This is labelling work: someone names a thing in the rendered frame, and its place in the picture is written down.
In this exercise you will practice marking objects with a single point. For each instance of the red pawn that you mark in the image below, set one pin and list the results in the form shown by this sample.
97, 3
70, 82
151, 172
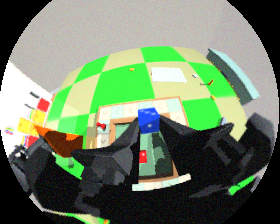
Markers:
100, 125

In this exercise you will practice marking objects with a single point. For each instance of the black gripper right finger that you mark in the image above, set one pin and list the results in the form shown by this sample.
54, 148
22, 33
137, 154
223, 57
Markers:
186, 144

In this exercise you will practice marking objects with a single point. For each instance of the red die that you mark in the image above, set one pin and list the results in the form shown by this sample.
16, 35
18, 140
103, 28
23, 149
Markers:
142, 158

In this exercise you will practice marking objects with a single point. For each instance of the blue die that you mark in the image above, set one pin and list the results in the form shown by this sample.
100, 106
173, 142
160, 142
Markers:
149, 120

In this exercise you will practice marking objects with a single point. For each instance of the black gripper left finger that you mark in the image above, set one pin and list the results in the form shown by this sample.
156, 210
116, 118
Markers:
122, 155

